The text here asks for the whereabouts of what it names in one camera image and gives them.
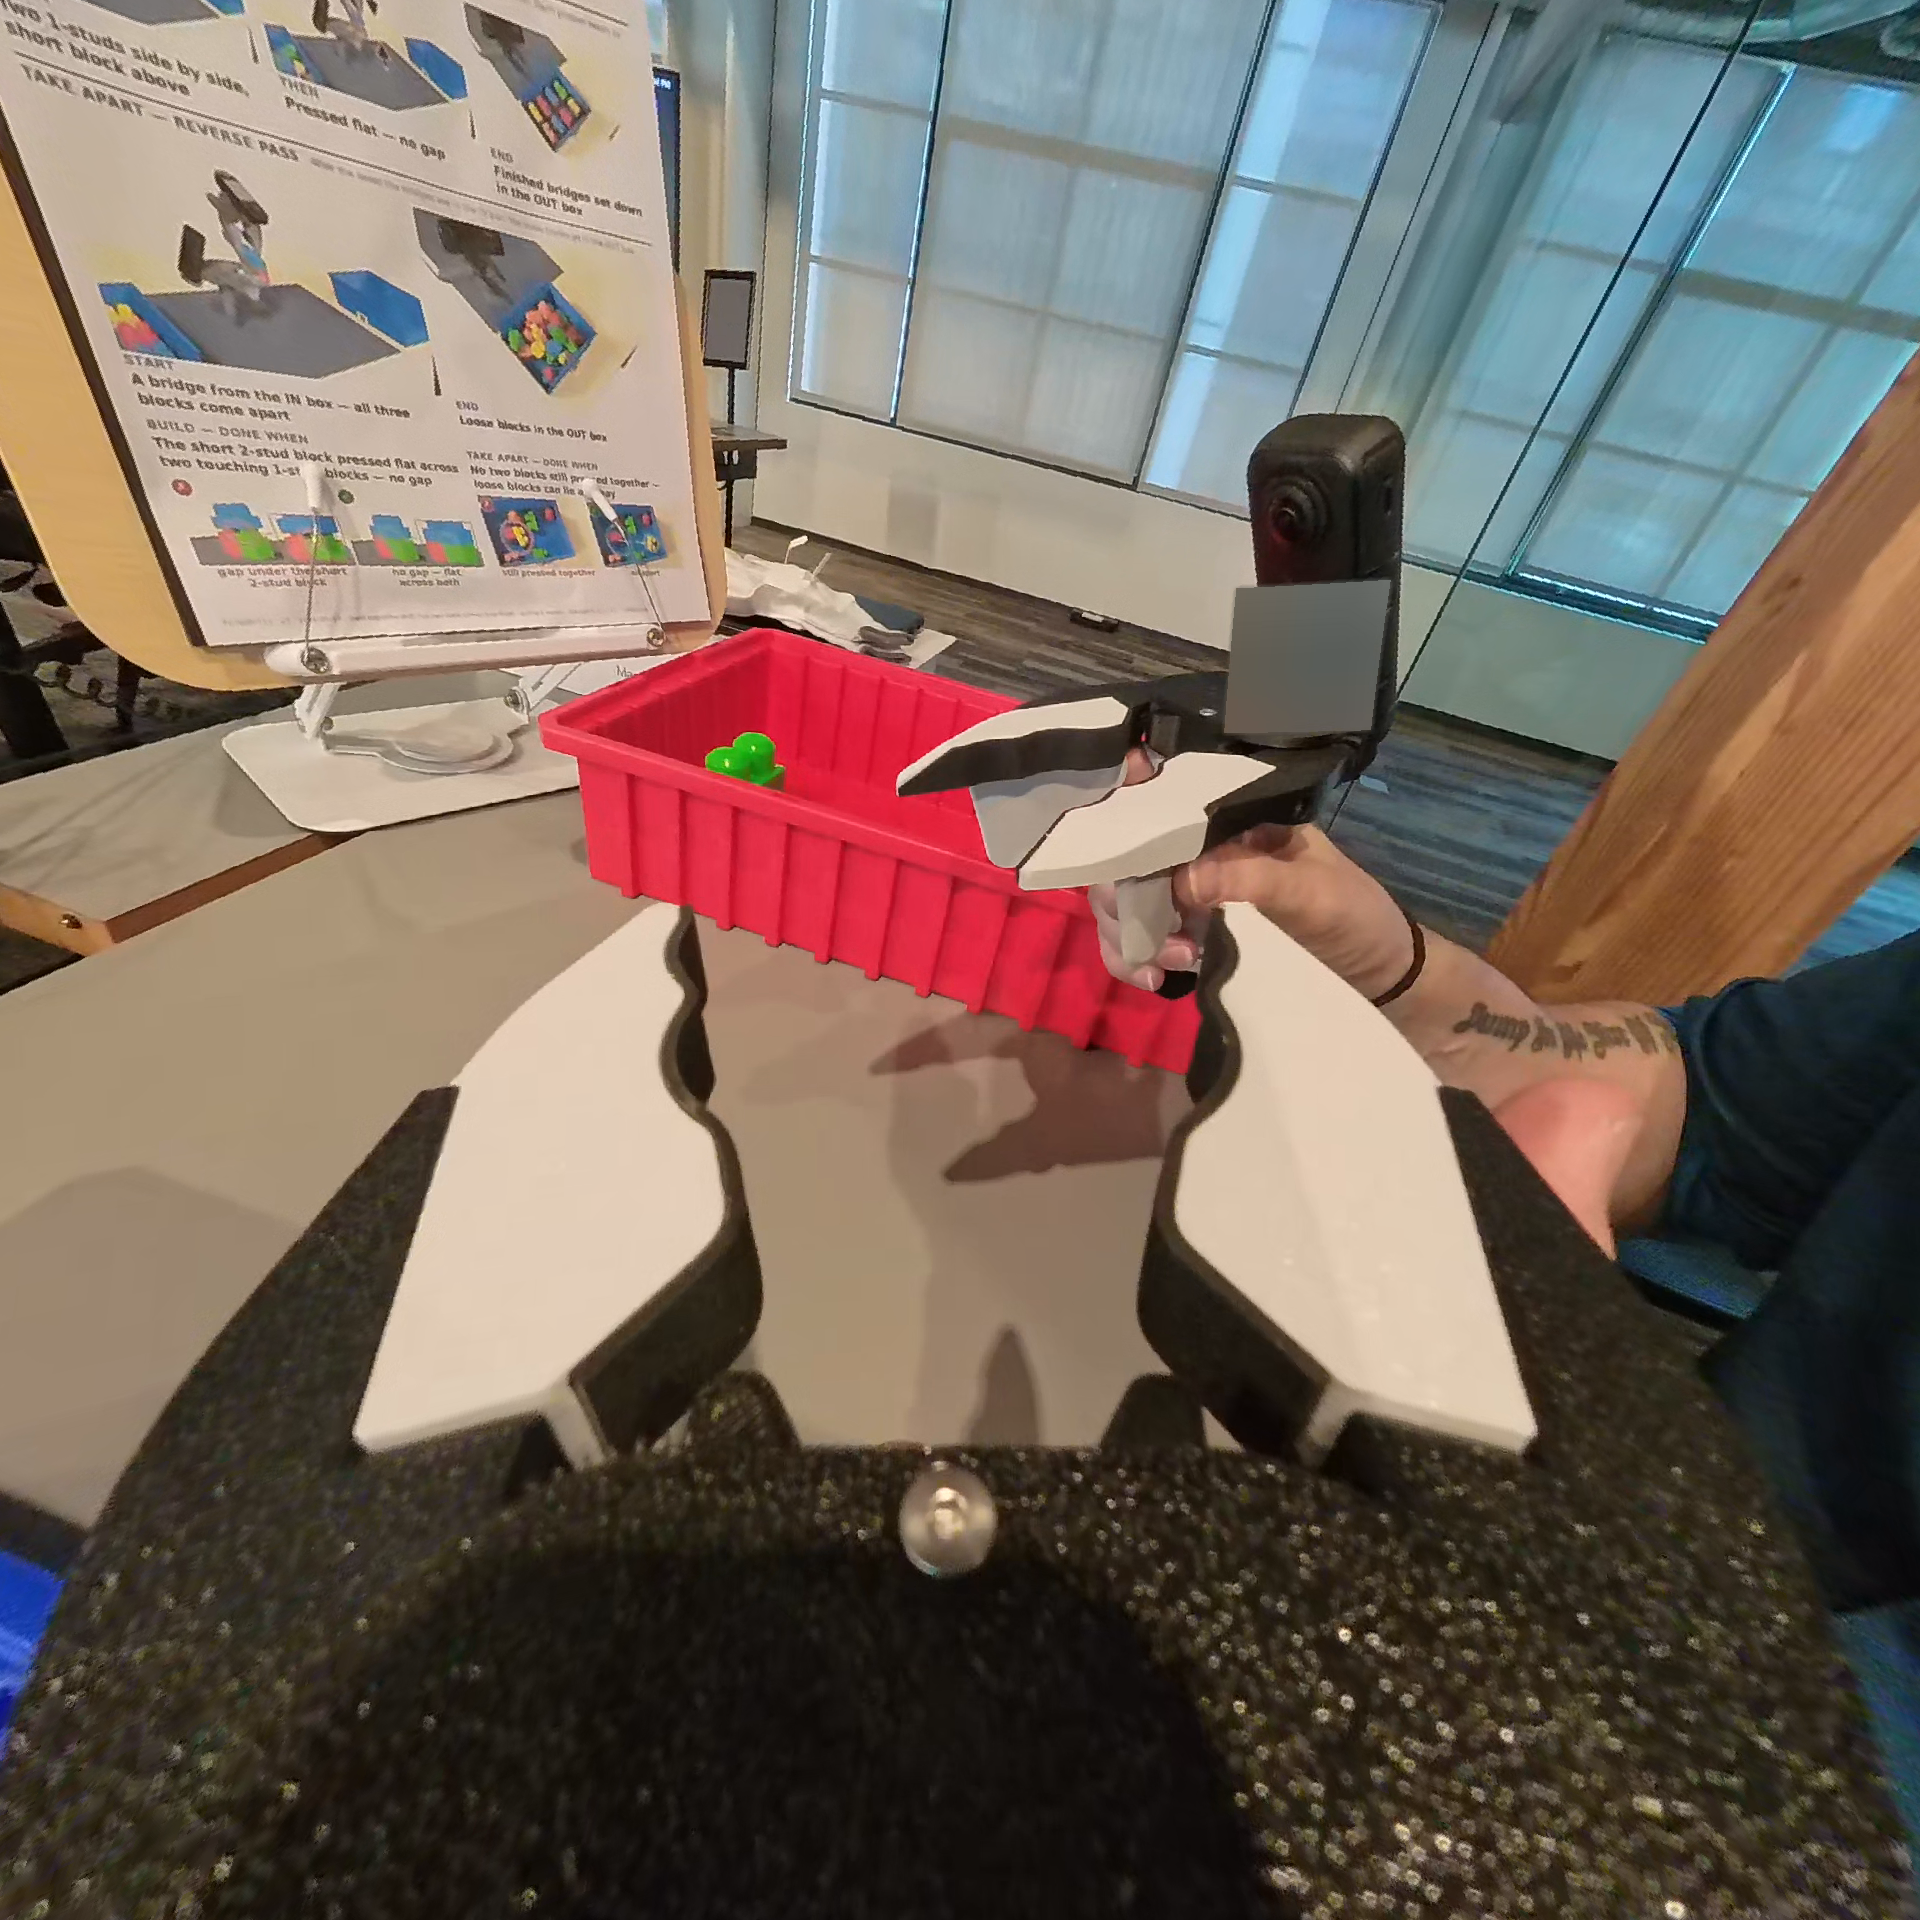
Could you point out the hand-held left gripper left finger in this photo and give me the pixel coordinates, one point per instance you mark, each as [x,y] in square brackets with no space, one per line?
[555,1200]

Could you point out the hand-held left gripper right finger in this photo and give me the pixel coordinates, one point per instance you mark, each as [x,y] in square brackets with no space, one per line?
[1334,1200]

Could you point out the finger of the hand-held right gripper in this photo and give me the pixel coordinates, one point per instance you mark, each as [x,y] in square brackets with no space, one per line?
[1019,743]
[1140,819]

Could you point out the red plastic bin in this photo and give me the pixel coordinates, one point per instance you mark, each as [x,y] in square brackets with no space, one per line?
[840,869]

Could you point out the blue plastic bin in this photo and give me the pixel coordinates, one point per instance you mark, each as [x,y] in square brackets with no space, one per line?
[24,1641]

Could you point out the person's right forearm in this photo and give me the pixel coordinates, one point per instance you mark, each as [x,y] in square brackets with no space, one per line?
[1560,1051]

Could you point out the green mega block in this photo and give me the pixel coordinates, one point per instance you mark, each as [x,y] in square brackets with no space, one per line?
[746,759]

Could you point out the person's right hand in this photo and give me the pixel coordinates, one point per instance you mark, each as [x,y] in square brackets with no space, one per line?
[1289,902]

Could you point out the white cloth heap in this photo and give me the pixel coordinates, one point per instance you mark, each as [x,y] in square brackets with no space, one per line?
[818,609]

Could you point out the large paned window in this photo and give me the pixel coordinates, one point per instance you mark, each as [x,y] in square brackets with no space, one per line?
[1200,225]

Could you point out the small dark side table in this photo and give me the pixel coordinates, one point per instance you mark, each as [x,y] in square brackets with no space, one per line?
[750,452]

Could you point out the person's dark blue shirt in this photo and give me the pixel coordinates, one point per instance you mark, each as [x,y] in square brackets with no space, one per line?
[1816,1200]

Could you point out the slanted wooden beam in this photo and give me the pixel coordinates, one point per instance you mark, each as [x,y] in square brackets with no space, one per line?
[1724,781]

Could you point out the white poster stand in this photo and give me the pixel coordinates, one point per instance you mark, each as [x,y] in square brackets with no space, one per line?
[376,750]

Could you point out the small sign on pole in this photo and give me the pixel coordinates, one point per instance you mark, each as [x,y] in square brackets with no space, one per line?
[730,317]

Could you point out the wooden bench edge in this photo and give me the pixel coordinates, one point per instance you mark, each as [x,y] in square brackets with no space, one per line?
[90,908]

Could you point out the printed instruction poster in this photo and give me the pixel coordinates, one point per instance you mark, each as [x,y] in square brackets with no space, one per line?
[376,301]

